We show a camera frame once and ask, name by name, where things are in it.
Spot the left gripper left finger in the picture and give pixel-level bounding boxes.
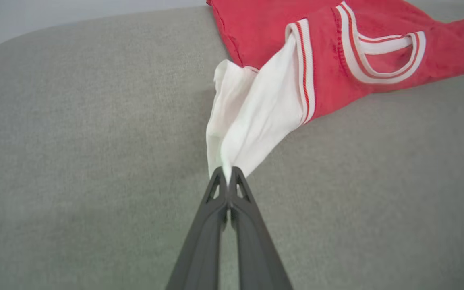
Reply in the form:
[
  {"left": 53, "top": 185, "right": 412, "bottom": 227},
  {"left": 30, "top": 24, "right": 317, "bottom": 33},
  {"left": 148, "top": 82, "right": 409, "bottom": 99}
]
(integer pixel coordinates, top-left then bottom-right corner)
[{"left": 166, "top": 166, "right": 229, "bottom": 290}]

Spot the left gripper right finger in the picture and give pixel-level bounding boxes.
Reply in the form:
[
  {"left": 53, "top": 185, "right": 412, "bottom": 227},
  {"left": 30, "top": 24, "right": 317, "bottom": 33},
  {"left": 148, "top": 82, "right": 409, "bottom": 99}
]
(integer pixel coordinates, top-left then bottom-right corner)
[{"left": 229, "top": 166, "right": 294, "bottom": 290}]

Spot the red and white jersey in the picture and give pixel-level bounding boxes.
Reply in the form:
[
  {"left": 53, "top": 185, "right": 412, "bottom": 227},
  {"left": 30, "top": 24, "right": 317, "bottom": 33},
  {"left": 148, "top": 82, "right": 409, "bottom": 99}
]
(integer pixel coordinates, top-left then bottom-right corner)
[{"left": 206, "top": 0, "right": 464, "bottom": 188}]

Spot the grey fabric sofa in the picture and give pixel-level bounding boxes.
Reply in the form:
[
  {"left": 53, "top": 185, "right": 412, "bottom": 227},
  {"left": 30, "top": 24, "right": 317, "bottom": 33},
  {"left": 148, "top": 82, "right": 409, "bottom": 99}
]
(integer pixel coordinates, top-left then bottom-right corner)
[{"left": 0, "top": 0, "right": 464, "bottom": 290}]

